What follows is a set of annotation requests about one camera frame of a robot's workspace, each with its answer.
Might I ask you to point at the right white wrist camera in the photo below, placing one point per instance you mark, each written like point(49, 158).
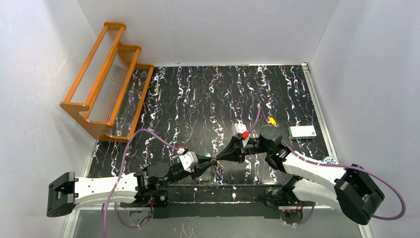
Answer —
point(240, 131)

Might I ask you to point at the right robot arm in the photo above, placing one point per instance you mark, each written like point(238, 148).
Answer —
point(350, 190)

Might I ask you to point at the white box red label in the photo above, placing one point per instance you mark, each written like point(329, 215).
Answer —
point(302, 132)

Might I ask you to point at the orange wooden rack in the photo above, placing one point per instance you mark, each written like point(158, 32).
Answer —
point(96, 96)

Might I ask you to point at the blue white tape roll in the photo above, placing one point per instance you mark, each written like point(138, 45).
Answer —
point(330, 160)

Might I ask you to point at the aluminium frame rail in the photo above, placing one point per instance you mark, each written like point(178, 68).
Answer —
point(195, 106)

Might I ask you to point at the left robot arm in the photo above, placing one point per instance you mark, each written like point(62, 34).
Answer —
point(68, 192)

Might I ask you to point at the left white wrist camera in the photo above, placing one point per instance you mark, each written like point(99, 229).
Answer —
point(187, 158)

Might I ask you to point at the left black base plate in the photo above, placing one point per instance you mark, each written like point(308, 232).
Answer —
point(154, 199)

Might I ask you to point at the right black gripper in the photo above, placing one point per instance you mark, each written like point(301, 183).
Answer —
point(241, 149)

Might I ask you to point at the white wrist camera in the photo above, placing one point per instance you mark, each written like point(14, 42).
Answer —
point(240, 131)
point(187, 158)

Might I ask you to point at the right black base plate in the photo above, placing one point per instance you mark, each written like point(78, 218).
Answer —
point(280, 197)

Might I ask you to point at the yellow key tag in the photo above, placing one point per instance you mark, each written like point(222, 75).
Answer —
point(271, 121)

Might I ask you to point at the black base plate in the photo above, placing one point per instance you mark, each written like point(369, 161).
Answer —
point(280, 197)
point(154, 199)

